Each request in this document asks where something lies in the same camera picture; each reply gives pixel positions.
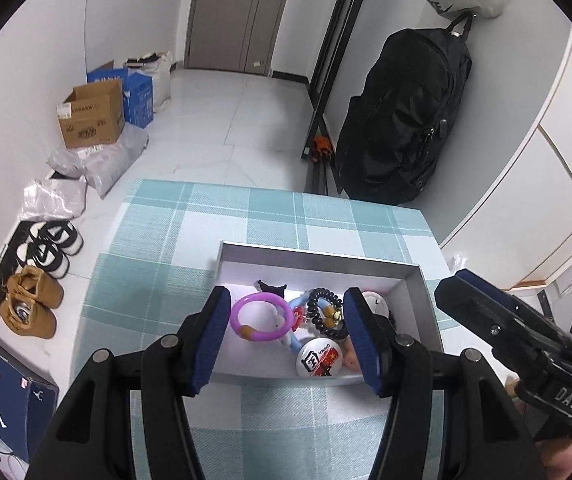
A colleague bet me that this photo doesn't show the tan suede shoe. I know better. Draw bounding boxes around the tan suede shoe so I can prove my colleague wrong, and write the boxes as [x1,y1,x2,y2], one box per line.
[0,292,56,339]
[6,266,64,310]

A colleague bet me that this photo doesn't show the teal plaid tablecloth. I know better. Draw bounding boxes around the teal plaid tablecloth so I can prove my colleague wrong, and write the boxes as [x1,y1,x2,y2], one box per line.
[74,180,448,479]

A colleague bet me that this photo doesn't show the brown cardboard box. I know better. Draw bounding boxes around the brown cardboard box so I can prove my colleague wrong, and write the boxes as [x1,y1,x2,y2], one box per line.
[56,79,126,148]

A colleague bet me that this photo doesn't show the grey door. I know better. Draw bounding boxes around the grey door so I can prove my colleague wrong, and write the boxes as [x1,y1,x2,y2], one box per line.
[184,0,287,76]

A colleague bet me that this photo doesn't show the grey plastic parcel bags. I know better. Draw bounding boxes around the grey plastic parcel bags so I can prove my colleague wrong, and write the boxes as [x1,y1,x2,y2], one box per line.
[46,124,149,198]

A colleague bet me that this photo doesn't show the black white sneaker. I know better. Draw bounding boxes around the black white sneaker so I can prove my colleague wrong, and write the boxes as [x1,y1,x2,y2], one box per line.
[29,220,84,256]
[16,240,70,280]

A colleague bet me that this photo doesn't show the blue jordan shoe box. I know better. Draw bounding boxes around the blue jordan shoe box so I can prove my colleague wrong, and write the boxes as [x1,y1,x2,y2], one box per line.
[0,345,59,462]

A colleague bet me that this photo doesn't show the person's right hand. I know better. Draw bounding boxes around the person's right hand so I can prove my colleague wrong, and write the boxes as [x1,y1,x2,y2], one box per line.
[507,378,572,480]

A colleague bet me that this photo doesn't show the clear plastic wrapped package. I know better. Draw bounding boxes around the clear plastic wrapped package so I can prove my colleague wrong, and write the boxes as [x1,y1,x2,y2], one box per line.
[18,179,88,221]

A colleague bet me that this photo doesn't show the black coat rack stand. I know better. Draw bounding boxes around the black coat rack stand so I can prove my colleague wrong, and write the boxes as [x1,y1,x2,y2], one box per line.
[301,0,364,195]

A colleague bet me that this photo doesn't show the white round pin badge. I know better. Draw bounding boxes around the white round pin badge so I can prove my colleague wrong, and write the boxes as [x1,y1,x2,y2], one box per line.
[295,338,343,378]

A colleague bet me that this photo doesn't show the black backpack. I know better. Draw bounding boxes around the black backpack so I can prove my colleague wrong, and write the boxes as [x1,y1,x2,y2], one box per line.
[336,11,474,206]

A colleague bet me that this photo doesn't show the white sack with black items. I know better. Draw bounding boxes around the white sack with black items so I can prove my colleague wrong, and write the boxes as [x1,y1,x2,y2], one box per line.
[123,51,174,114]

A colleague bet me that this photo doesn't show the purple plastic bracelet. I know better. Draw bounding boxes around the purple plastic bracelet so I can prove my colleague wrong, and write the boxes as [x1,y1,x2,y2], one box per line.
[230,291,295,342]

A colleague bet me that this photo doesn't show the blue cardboard box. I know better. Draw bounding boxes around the blue cardboard box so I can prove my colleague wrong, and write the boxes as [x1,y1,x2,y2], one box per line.
[86,64,153,129]

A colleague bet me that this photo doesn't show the grey phone box lid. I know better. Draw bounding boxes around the grey phone box lid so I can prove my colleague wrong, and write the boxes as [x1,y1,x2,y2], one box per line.
[214,243,443,387]

